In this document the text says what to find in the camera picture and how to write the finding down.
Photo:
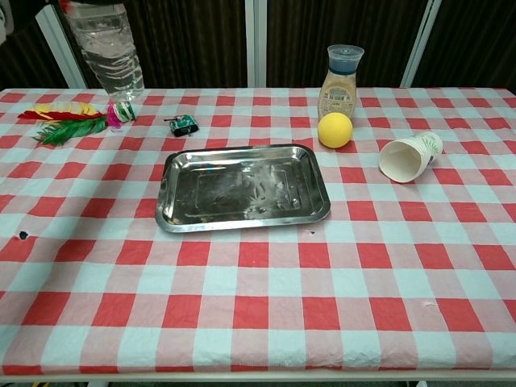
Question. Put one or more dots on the yellow ball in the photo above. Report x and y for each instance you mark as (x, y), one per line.
(335, 131)

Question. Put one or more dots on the clear plastic bottle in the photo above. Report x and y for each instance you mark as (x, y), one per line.
(109, 52)

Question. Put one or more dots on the red white checkered tablecloth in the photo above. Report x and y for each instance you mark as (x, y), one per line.
(282, 290)

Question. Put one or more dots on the white partition post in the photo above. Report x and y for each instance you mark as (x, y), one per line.
(60, 48)
(421, 40)
(256, 40)

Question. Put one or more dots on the small jar with lid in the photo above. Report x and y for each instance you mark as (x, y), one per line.
(340, 92)

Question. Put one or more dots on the dark brown corrugated panel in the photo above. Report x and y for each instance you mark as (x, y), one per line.
(24, 60)
(193, 40)
(298, 40)
(475, 40)

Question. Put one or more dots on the small green toy tank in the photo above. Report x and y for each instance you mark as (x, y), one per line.
(183, 123)

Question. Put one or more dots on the colourful feather shuttlecock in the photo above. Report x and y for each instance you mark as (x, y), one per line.
(72, 121)

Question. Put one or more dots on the stacked white paper cups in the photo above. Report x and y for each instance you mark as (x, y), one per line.
(407, 159)

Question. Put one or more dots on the rectangular metal tray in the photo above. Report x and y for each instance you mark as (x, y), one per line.
(242, 189)

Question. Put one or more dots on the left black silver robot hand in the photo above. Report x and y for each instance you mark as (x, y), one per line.
(96, 2)

